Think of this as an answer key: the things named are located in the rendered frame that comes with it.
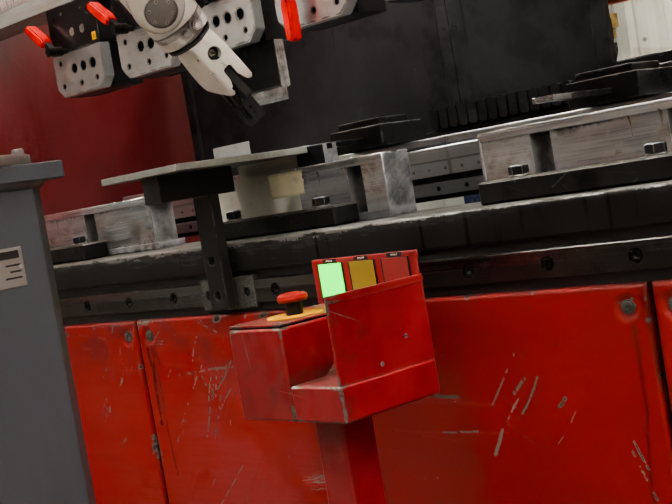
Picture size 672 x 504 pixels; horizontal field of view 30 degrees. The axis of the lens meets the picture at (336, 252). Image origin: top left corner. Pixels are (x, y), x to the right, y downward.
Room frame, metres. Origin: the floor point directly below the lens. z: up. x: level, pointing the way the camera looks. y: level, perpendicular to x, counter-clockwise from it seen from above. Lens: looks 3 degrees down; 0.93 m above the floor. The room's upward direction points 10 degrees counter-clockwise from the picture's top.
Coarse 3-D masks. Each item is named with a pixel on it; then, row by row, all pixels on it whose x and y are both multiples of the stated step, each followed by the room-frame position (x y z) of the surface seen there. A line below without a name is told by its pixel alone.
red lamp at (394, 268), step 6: (384, 258) 1.57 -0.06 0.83; (390, 258) 1.56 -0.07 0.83; (396, 258) 1.55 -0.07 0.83; (402, 258) 1.54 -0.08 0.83; (384, 264) 1.57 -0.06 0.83; (390, 264) 1.56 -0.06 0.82; (396, 264) 1.55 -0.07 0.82; (402, 264) 1.54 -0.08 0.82; (384, 270) 1.57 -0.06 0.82; (390, 270) 1.56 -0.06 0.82; (396, 270) 1.55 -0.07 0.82; (402, 270) 1.55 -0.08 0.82; (408, 270) 1.54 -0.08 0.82; (384, 276) 1.57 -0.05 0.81; (390, 276) 1.56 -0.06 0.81; (396, 276) 1.55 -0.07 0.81; (402, 276) 1.55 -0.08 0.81
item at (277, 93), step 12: (252, 48) 2.01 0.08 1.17; (264, 48) 2.00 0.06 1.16; (276, 48) 1.98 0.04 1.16; (252, 60) 2.02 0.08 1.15; (264, 60) 2.00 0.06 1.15; (276, 60) 1.98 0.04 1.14; (252, 72) 2.02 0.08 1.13; (264, 72) 2.00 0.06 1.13; (276, 72) 1.98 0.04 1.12; (288, 72) 1.99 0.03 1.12; (252, 84) 2.02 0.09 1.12; (264, 84) 2.01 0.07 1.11; (276, 84) 1.99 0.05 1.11; (288, 84) 1.99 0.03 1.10; (264, 96) 2.02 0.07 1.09; (276, 96) 2.00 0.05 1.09
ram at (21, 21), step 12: (36, 0) 2.36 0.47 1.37; (48, 0) 2.33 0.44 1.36; (60, 0) 2.31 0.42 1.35; (72, 0) 2.28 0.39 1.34; (12, 12) 2.42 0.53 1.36; (24, 12) 2.39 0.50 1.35; (36, 12) 2.36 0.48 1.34; (0, 24) 2.45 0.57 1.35; (12, 24) 2.43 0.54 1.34; (24, 24) 2.45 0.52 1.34; (36, 24) 2.47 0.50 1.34; (0, 36) 2.54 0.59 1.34; (12, 36) 2.57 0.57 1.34
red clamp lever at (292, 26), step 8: (288, 0) 1.85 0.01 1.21; (288, 8) 1.85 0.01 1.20; (296, 8) 1.86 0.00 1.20; (288, 16) 1.85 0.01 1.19; (296, 16) 1.86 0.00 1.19; (288, 24) 1.85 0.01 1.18; (296, 24) 1.86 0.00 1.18; (288, 32) 1.85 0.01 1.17; (296, 32) 1.85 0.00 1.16; (288, 40) 1.86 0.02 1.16; (296, 40) 1.86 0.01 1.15
